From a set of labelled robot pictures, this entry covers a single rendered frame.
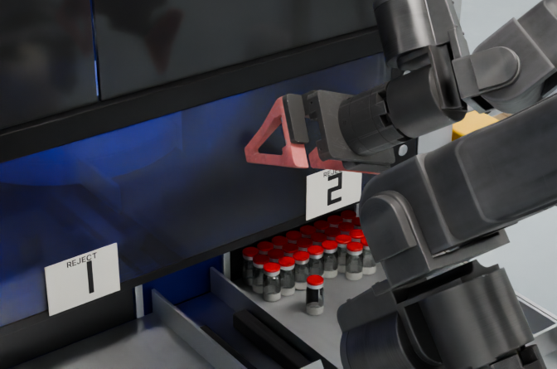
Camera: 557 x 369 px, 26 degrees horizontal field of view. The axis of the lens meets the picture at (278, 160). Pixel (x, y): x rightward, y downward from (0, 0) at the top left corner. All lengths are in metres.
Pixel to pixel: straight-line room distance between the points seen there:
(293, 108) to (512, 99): 0.20
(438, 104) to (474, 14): 3.96
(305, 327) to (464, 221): 0.77
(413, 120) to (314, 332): 0.44
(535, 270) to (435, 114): 2.23
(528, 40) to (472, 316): 0.38
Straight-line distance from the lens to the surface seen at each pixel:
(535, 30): 1.05
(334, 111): 1.11
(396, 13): 1.08
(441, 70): 1.07
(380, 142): 1.10
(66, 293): 1.30
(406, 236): 0.71
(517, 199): 0.69
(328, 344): 1.42
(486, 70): 1.03
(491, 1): 5.17
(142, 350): 1.42
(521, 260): 3.31
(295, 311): 1.48
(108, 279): 1.32
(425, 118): 1.07
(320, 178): 1.44
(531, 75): 1.04
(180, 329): 1.43
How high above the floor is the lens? 1.72
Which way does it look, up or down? 27 degrees down
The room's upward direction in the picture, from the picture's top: straight up
